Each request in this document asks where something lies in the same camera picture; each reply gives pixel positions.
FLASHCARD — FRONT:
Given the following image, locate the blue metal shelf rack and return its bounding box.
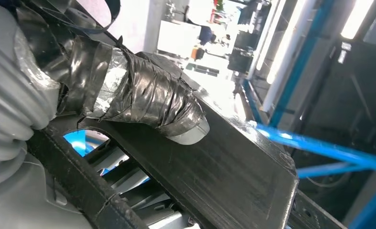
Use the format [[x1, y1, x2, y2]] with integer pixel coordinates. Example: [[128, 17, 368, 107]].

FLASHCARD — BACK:
[[63, 0, 376, 229]]

